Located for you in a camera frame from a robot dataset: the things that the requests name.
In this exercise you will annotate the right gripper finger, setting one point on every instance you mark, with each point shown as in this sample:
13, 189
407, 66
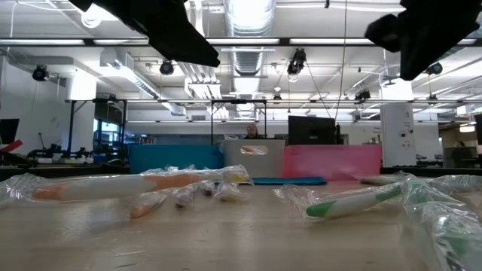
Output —
418, 62

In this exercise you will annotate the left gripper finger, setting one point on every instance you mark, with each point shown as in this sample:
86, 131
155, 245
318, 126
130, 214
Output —
188, 49

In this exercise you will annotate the green toothbrush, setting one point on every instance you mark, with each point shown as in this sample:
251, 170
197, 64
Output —
350, 203
444, 233
455, 183
380, 180

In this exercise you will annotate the black metal rack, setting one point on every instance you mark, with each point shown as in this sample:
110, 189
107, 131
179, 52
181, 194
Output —
71, 128
212, 120

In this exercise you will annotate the white square column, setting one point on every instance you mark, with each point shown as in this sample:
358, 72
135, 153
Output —
398, 135

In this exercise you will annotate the tan storage cabinet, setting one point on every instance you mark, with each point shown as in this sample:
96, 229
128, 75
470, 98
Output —
457, 154

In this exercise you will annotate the person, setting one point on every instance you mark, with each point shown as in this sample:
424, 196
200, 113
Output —
252, 131

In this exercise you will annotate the teal plastic bin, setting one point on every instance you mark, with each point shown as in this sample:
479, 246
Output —
169, 158

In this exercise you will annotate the white plastic bin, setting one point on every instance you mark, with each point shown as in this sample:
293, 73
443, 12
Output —
233, 165

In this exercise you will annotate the black flat monitor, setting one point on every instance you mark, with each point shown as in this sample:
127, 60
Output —
310, 130

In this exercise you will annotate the pink plastic bin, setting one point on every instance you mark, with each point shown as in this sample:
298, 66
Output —
331, 162

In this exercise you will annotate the teal plastic lid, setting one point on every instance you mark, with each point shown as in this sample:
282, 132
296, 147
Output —
290, 181

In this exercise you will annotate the black bench equipment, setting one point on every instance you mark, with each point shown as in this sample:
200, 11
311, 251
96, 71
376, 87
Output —
49, 152

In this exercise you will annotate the red bar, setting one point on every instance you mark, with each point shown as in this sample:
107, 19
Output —
11, 146

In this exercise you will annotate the black ceiling camera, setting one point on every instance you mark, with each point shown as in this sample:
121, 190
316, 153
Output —
362, 96
39, 73
166, 68
435, 69
296, 62

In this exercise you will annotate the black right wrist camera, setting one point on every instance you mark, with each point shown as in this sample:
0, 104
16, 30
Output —
382, 34

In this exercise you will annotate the silver ventilation duct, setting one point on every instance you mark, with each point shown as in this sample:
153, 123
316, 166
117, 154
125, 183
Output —
248, 34

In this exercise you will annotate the black wall screen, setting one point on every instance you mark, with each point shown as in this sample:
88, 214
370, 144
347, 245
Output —
8, 131

